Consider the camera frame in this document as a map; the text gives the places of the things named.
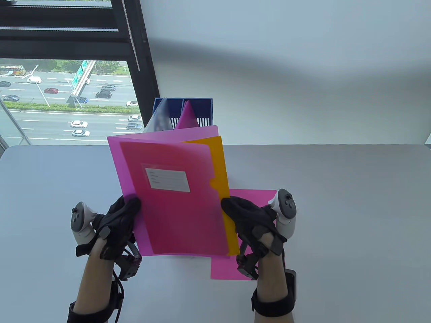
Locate person's right hand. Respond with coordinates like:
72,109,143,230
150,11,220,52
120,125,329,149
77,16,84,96
221,198,287,257

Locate person's left hand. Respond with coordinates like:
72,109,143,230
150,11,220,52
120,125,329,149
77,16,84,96
91,196,142,260

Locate pink L-shaped folder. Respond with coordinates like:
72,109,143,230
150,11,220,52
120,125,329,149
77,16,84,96
176,100,200,129
107,125,233,258

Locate pink cardstock sheet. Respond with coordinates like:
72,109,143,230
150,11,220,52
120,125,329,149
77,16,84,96
210,189,278,280

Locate orange cardstock sheet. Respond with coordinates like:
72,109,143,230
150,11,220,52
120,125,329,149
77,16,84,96
184,136,240,256

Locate clear L-shaped folder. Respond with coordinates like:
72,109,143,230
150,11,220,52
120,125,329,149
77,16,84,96
144,98,173,132

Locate person's left forearm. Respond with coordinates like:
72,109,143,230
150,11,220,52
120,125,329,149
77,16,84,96
72,241,118,315

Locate black forearm sensor box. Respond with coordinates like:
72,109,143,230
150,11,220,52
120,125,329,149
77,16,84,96
285,269,297,300

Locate right grey tracking controller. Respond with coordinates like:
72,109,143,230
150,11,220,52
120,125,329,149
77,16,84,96
268,189,297,236

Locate grey tracking controller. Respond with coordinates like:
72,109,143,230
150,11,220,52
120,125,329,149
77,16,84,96
268,189,297,236
71,202,98,246

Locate left grey tracking controller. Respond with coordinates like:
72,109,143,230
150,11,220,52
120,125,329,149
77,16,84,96
71,202,98,246

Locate blue plastic file organizer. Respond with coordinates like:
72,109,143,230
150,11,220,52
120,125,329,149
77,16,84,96
153,98,213,133

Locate highway sign gantry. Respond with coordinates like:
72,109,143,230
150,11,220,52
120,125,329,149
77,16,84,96
66,60,97,109

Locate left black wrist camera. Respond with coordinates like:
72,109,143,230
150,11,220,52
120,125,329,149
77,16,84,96
116,247,142,280

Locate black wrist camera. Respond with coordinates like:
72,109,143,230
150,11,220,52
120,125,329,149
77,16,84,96
236,252,260,280
116,247,142,280

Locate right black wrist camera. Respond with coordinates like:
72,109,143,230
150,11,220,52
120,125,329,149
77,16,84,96
236,252,260,280

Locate left black cable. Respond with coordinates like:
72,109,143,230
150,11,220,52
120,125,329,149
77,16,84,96
113,269,124,323

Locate white bead chain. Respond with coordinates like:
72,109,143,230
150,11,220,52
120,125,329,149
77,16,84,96
122,0,141,72

